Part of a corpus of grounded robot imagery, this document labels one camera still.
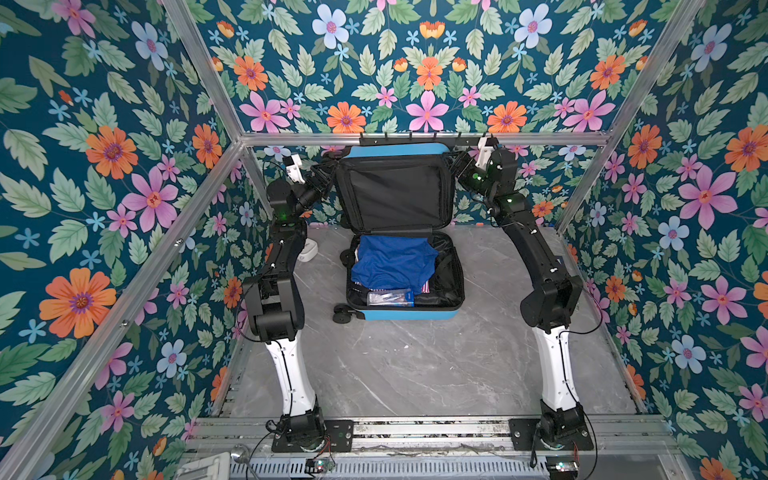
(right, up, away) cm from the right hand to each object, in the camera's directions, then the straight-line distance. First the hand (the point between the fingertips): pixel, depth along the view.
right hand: (448, 156), depth 83 cm
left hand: (-30, -2, -3) cm, 30 cm away
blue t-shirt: (-16, -30, +19) cm, 39 cm away
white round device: (-47, -27, +25) cm, 60 cm away
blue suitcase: (-12, -7, +11) cm, 18 cm away
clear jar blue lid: (-13, -41, +8) cm, 44 cm away
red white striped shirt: (-5, -39, +16) cm, 42 cm away
